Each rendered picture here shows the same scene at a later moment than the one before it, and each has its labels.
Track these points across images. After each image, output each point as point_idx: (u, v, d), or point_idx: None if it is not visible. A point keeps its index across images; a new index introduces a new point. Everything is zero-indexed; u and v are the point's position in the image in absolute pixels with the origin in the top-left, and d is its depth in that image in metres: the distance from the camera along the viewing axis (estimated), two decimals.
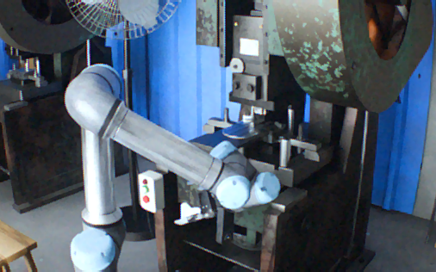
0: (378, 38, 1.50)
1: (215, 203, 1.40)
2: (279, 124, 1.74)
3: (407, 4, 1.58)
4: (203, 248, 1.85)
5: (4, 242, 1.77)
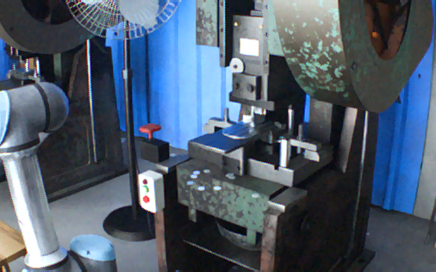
0: (383, 28, 1.52)
1: None
2: (279, 124, 1.74)
3: None
4: (203, 248, 1.85)
5: (4, 242, 1.77)
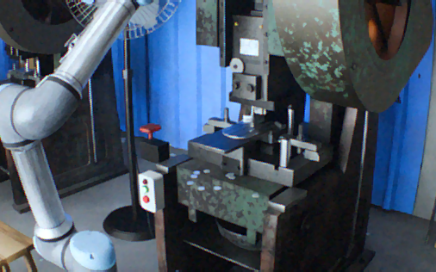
0: None
1: None
2: (279, 124, 1.74)
3: None
4: (203, 248, 1.85)
5: (4, 242, 1.77)
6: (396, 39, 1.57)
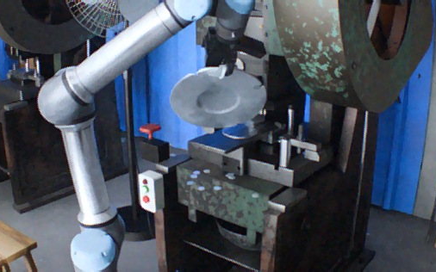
0: None
1: (224, 49, 1.27)
2: (279, 124, 1.74)
3: None
4: (203, 248, 1.85)
5: (4, 242, 1.77)
6: None
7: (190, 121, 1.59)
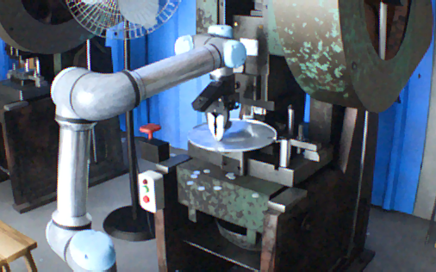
0: None
1: None
2: (279, 124, 1.74)
3: None
4: (203, 248, 1.85)
5: (4, 242, 1.77)
6: None
7: (201, 126, 1.73)
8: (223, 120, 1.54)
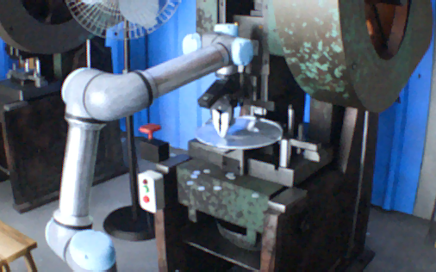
0: None
1: None
2: (279, 124, 1.74)
3: None
4: (203, 248, 1.85)
5: (4, 242, 1.77)
6: None
7: (214, 121, 1.77)
8: (227, 117, 1.57)
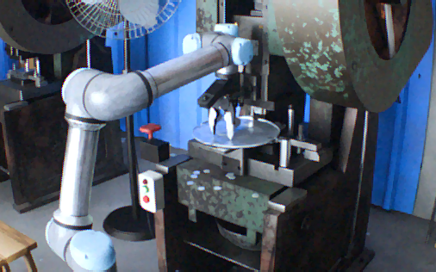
0: None
1: None
2: (279, 124, 1.74)
3: (396, 52, 1.55)
4: (203, 248, 1.85)
5: (4, 242, 1.77)
6: None
7: None
8: (231, 116, 1.56)
